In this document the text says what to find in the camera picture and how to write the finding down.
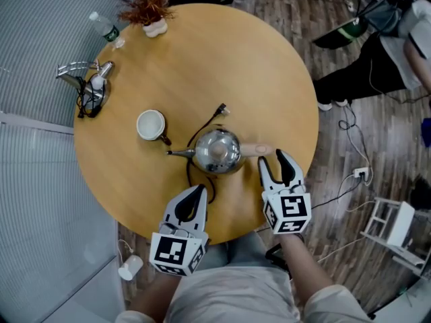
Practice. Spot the clear plastic water bottle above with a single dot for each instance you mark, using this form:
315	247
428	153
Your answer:
106	29

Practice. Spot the person's left forearm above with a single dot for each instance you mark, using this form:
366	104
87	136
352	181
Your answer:
158	293

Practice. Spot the dried plant in white vase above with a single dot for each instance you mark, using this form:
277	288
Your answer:
148	5

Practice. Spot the person's light shirt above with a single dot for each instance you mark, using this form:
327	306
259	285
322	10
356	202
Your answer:
235	298

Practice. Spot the green and black helmet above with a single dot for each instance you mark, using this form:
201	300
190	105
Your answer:
350	32

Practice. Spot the blue object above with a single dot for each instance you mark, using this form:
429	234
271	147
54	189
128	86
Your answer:
427	132

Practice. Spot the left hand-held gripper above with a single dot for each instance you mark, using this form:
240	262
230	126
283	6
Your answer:
168	249

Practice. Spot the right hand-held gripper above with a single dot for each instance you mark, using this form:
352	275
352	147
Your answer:
293	209

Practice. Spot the person's right forearm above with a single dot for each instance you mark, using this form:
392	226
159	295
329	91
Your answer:
303	268

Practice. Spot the white power strip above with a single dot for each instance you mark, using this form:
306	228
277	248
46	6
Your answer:
360	172

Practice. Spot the person's grey trousers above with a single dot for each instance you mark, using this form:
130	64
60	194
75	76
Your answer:
242	252

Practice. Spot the black object beside trousers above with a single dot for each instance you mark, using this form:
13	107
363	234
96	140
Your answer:
274	254

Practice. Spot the silver desk lamp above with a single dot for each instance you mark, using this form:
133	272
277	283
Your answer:
97	82

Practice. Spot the white step stool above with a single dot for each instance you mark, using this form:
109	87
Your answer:
399	227

